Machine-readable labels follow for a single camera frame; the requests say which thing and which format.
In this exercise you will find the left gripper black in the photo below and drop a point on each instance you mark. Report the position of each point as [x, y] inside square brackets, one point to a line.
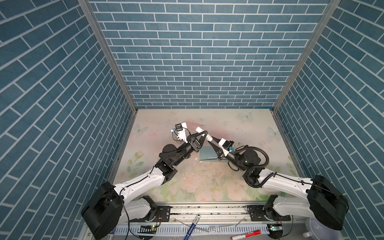
[195, 146]

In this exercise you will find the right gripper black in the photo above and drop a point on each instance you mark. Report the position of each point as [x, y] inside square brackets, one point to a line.
[219, 151]

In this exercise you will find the white glue stick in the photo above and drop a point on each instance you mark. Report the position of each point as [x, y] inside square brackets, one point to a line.
[207, 136]

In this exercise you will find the teal envelope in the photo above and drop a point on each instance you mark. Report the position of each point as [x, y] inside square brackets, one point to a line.
[207, 154]

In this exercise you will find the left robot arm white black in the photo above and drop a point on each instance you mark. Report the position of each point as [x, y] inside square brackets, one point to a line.
[103, 210]

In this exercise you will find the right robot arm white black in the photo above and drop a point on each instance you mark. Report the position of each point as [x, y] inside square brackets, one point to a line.
[313, 197]

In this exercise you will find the blue marker pen centre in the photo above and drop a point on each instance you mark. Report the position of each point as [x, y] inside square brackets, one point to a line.
[192, 227]

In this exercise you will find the red marker pen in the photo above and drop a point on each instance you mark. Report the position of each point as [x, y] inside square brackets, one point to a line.
[246, 235]

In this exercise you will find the white cup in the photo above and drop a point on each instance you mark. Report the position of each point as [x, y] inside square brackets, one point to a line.
[318, 231]

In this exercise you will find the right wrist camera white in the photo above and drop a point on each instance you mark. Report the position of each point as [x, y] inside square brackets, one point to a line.
[226, 146]

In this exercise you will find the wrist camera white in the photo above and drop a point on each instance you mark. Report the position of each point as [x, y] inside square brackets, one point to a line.
[226, 146]
[179, 132]

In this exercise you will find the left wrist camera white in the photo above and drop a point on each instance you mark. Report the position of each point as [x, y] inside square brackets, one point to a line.
[179, 132]

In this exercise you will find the aluminium mounting rail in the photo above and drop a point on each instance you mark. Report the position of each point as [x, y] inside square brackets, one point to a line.
[227, 212]

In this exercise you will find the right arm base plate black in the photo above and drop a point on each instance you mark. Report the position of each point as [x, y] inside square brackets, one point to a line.
[259, 214]

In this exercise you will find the white slotted cable duct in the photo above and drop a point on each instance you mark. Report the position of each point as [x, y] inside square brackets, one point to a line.
[180, 230]

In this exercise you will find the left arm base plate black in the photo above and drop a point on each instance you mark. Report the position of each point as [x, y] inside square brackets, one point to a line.
[162, 213]

